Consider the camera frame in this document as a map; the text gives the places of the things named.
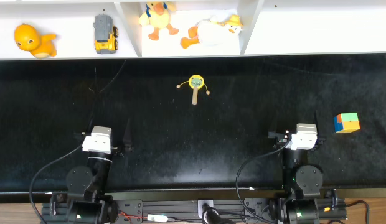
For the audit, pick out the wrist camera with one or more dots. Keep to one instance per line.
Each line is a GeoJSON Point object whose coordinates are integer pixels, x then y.
{"type": "Point", "coordinates": [98, 140]}
{"type": "Point", "coordinates": [303, 138]}

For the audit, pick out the mounting rail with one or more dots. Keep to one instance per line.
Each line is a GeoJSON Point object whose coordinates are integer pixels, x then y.
{"type": "Point", "coordinates": [180, 207]}

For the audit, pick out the white shelf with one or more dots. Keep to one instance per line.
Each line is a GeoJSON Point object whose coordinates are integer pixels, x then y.
{"type": "Point", "coordinates": [305, 31]}

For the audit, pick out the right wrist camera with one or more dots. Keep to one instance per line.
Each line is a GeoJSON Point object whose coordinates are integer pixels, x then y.
{"type": "Point", "coordinates": [303, 138]}

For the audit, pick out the yellow rattle drum toy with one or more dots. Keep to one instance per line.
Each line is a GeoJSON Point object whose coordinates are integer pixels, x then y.
{"type": "Point", "coordinates": [196, 82]}

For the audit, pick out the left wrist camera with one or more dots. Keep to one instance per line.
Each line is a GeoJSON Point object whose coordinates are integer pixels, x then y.
{"type": "Point", "coordinates": [98, 140]}

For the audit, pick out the grey and yellow toy truck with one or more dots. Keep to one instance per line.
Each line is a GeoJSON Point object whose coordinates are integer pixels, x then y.
{"type": "Point", "coordinates": [105, 34]}

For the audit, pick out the many-coloured puzzle cube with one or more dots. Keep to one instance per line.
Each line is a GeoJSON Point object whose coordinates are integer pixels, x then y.
{"type": "Point", "coordinates": [347, 123]}

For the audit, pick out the white plush duck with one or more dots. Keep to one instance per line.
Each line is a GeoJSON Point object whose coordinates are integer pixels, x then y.
{"type": "Point", "coordinates": [214, 32]}

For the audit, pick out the yellow plush duck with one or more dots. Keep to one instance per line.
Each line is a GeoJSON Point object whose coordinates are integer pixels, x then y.
{"type": "Point", "coordinates": [158, 18]}

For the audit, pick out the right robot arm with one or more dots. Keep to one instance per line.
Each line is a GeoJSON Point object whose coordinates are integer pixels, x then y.
{"type": "Point", "coordinates": [308, 180]}

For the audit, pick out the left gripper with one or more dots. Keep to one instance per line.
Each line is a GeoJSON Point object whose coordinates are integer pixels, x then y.
{"type": "Point", "coordinates": [118, 150]}

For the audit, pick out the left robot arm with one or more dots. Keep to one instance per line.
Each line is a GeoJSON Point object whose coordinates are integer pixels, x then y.
{"type": "Point", "coordinates": [79, 177]}

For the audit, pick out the yellow rubber duck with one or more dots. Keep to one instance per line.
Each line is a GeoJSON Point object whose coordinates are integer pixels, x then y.
{"type": "Point", "coordinates": [28, 39]}

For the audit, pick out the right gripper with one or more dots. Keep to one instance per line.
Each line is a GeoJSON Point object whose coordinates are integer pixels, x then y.
{"type": "Point", "coordinates": [278, 138]}

